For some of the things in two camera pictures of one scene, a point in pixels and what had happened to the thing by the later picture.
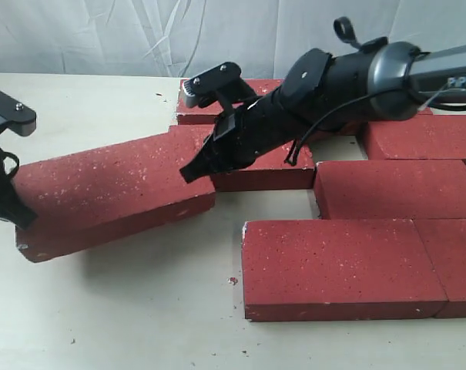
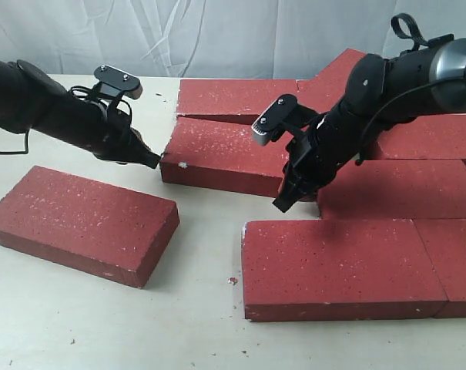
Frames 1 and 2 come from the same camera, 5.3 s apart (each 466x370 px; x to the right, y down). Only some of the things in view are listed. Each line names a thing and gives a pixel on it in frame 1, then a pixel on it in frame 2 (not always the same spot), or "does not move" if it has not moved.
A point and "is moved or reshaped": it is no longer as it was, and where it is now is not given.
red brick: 97,196 is moved or reshaped
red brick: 450,137 does not move
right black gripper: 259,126 to 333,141
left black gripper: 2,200 to 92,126
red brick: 397,190 does not move
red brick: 344,269 does not move
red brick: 453,247 does not move
